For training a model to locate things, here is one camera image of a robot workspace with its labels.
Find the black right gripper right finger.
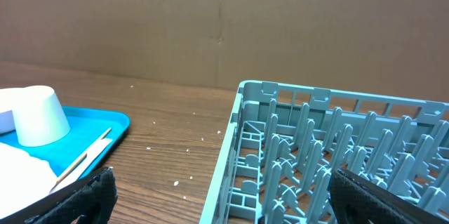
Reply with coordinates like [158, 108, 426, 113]
[328, 169, 446, 224]

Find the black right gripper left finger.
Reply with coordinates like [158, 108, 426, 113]
[1, 167, 117, 224]

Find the grey dishwasher rack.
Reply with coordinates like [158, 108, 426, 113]
[200, 80, 448, 223]

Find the white plastic fork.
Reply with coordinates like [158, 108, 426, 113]
[49, 138, 112, 194]

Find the wooden chopstick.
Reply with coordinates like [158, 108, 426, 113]
[55, 127, 112, 187]

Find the large white plate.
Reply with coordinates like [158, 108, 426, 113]
[1, 143, 57, 218]

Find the teal plastic tray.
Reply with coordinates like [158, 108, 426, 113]
[1, 106, 130, 177]

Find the white paper cup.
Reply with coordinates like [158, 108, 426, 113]
[12, 85, 70, 147]

